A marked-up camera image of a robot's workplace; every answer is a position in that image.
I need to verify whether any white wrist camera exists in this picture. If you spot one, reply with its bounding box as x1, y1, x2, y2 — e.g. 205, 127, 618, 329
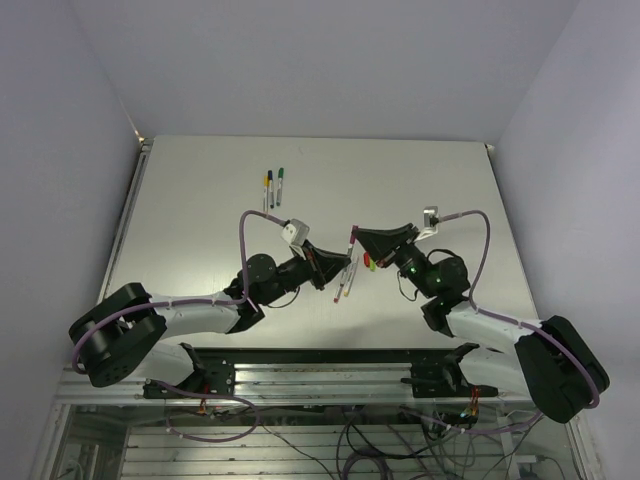
415, 206, 440, 242
281, 219, 310, 256

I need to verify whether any white pen red end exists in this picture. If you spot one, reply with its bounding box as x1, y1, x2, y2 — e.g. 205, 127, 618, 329
333, 268, 349, 304

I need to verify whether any aluminium frame rail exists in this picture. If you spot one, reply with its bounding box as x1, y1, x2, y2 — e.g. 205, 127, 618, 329
54, 362, 581, 401

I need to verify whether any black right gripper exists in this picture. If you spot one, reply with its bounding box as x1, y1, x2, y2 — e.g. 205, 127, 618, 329
352, 223, 437, 299

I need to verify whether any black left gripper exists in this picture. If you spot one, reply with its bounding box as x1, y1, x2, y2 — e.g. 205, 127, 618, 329
260, 239, 351, 306

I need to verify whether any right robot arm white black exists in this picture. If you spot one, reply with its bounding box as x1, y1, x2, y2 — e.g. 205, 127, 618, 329
352, 224, 610, 423

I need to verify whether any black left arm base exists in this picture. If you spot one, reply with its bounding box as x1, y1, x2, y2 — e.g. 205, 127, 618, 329
135, 342, 236, 399

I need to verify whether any white pen orange end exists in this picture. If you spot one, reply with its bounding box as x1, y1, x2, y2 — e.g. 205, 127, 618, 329
343, 261, 358, 297

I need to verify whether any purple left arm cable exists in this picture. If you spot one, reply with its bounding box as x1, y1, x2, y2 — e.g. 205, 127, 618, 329
71, 209, 287, 442

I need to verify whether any white pen yellow end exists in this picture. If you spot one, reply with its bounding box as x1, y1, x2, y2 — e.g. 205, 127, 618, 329
262, 178, 269, 214

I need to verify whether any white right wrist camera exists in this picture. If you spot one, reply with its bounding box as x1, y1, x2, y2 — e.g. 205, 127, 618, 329
415, 206, 440, 242

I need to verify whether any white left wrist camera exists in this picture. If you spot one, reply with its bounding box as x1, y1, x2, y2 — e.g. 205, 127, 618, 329
281, 219, 310, 256

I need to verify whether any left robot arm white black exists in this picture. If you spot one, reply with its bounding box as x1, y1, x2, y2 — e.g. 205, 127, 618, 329
69, 242, 351, 397

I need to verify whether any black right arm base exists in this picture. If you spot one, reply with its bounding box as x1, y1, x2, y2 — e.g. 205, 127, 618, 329
401, 343, 499, 399

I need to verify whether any magenta pen cap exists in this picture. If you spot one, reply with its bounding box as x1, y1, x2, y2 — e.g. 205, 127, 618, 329
350, 225, 358, 245

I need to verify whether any white pen green end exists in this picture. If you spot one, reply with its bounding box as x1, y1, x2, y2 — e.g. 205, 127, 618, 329
276, 174, 284, 207

